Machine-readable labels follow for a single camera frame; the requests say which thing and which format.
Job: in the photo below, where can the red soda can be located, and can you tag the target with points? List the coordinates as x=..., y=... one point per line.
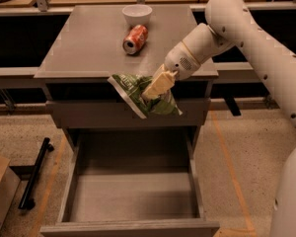
x=135, y=40

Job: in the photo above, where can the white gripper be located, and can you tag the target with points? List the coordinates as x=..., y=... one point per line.
x=180, y=62

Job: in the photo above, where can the grey closed top drawer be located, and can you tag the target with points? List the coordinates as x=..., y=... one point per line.
x=108, y=114

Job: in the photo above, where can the open grey middle drawer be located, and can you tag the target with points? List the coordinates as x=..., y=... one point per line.
x=133, y=183

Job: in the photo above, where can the green jalapeno chip bag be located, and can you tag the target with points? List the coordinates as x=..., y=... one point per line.
x=131, y=88

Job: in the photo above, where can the brown cardboard box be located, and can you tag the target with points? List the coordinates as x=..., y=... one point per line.
x=1, y=191

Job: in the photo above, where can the black metal bar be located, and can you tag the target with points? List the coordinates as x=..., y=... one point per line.
x=26, y=201

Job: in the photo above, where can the grey drawer cabinet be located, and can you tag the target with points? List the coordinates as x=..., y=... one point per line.
x=89, y=50

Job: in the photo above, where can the white bowl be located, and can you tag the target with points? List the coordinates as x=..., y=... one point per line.
x=137, y=14

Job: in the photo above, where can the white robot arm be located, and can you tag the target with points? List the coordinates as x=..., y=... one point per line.
x=230, y=23

